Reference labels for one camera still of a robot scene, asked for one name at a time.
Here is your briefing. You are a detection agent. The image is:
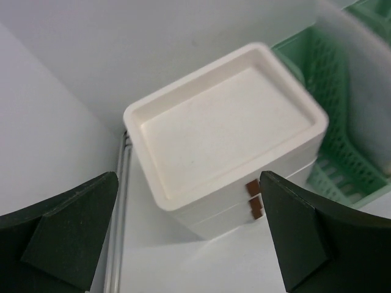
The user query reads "aluminium table edge rail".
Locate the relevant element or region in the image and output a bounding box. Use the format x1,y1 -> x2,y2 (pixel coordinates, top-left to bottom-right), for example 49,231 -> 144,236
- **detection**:
103,132 -> 133,292

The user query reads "green mesh file rack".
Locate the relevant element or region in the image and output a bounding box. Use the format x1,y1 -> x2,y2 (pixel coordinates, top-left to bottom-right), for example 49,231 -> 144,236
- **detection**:
273,1 -> 390,209

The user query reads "clear mesh document pouch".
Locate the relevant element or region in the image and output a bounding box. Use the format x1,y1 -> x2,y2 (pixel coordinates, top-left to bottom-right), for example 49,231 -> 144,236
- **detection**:
316,1 -> 390,176

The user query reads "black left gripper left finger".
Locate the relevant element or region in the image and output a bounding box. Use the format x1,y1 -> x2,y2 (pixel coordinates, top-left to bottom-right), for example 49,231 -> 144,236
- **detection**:
1,172 -> 119,292

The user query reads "white drawer organizer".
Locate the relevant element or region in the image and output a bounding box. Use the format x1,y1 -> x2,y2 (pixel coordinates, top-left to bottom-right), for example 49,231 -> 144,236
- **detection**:
123,43 -> 329,240

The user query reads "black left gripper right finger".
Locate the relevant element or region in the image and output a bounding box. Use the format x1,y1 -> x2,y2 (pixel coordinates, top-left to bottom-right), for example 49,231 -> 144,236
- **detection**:
260,171 -> 390,292

